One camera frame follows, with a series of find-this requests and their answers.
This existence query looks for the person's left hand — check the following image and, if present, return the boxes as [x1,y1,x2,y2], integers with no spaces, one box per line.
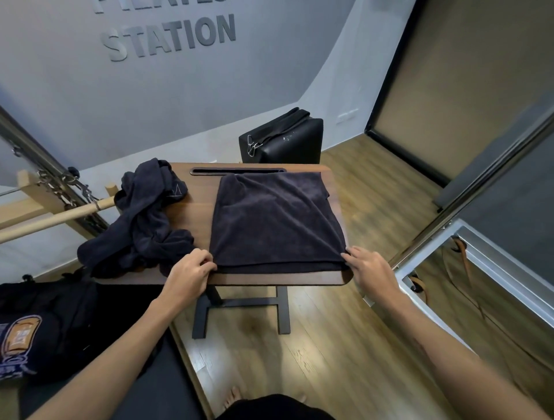
[162,247,218,310]

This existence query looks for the person's right hand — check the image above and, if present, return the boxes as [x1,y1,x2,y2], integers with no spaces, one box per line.
[340,245,401,303]

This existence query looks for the dark navy towel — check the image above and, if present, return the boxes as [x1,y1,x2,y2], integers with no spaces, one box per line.
[77,203,196,280]
[114,157,189,217]
[209,171,350,276]

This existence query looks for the black printed backpack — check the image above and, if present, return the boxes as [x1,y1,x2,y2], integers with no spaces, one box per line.
[0,270,165,384]

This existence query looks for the person's left forearm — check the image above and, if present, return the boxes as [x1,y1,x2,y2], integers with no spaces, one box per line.
[25,294,178,420]

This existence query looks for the person's right forearm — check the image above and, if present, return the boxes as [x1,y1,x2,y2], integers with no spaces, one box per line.
[376,290,553,420]

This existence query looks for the person's left foot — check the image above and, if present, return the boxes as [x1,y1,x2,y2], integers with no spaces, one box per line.
[223,385,244,412]

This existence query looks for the person's black shorts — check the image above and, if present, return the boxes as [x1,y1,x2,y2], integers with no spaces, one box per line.
[216,393,336,420]

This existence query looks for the brown wooden side table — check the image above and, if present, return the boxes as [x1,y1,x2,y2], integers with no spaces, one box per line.
[93,162,354,340]

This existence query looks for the wooden roll bar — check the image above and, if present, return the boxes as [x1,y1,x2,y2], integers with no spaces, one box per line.
[0,195,118,245]

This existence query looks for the black padded box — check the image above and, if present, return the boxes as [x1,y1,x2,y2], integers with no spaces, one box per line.
[238,107,324,164]

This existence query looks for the grey panel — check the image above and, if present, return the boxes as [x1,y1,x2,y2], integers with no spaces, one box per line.
[434,102,554,211]

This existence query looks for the chrome tower pole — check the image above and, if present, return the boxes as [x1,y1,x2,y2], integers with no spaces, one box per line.
[0,106,109,237]

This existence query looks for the chrome frame pole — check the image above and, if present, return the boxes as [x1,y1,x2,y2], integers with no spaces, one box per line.
[389,110,554,271]

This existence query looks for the silver metal frame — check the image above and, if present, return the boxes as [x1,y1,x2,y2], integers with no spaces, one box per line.
[362,218,554,355]

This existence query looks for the black strap with metal clips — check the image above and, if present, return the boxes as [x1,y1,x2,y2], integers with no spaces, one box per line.
[246,107,312,156]

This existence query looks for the wooden tower frame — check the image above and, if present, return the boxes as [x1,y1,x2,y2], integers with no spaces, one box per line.
[0,169,120,230]

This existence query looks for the brown blind with black frame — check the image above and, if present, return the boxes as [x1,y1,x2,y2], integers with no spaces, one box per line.
[365,0,554,188]

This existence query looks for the grey wall letters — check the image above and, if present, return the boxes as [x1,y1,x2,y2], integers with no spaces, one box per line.
[93,0,237,62]

